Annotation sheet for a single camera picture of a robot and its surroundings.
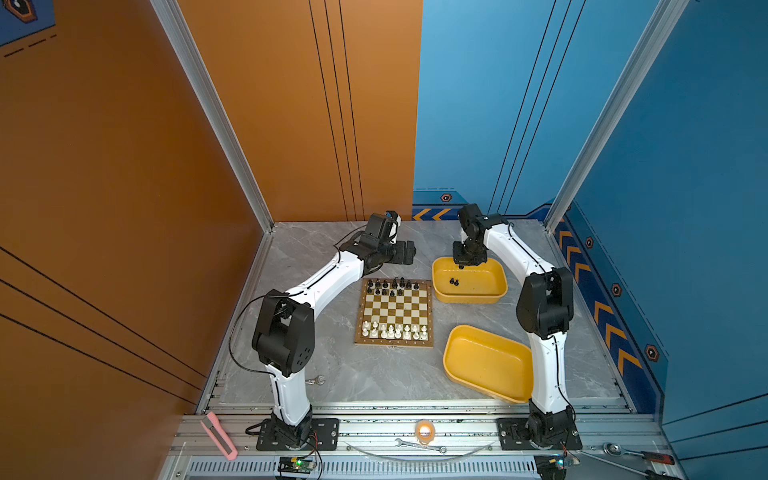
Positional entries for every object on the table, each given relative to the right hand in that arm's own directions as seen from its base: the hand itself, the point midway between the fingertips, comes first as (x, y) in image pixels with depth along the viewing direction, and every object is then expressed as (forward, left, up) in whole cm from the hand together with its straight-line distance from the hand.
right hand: (458, 261), depth 98 cm
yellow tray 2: (-30, -6, -10) cm, 32 cm away
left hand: (-2, +18, +10) cm, 20 cm away
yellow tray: (-4, -10, -8) cm, 13 cm away
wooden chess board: (-15, +21, -7) cm, 27 cm away
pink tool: (-47, +66, -7) cm, 82 cm away
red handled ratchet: (-51, -30, -7) cm, 60 cm away
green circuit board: (-54, +46, -10) cm, 72 cm away
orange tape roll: (-49, +14, -8) cm, 52 cm away
